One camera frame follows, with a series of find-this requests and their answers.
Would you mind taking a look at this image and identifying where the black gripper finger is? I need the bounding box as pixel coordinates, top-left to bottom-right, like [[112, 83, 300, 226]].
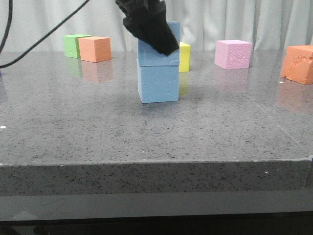
[[115, 0, 179, 56]]

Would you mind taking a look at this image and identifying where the blue foam block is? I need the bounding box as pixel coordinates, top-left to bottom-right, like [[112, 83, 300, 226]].
[[137, 64, 179, 103], [137, 21, 181, 67]]

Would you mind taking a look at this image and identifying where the yellow foam block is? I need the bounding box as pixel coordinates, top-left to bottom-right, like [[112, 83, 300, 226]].
[[179, 42, 191, 72]]

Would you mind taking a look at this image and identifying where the orange foam block back left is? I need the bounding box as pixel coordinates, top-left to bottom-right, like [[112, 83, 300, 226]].
[[78, 36, 112, 63]]

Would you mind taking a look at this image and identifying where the green foam block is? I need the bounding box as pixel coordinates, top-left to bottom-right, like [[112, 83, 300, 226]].
[[63, 34, 90, 58]]

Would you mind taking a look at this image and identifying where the pink foam block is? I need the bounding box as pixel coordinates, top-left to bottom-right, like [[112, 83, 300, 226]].
[[214, 40, 252, 70]]

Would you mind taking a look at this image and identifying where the grey curtain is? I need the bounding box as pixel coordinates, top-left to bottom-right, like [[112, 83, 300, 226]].
[[3, 0, 313, 52]]

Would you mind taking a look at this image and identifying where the damaged orange foam block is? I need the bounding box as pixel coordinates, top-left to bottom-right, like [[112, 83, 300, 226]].
[[281, 45, 313, 85]]

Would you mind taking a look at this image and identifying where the black cable thick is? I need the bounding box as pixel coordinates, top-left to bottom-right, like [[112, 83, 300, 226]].
[[0, 0, 13, 52]]

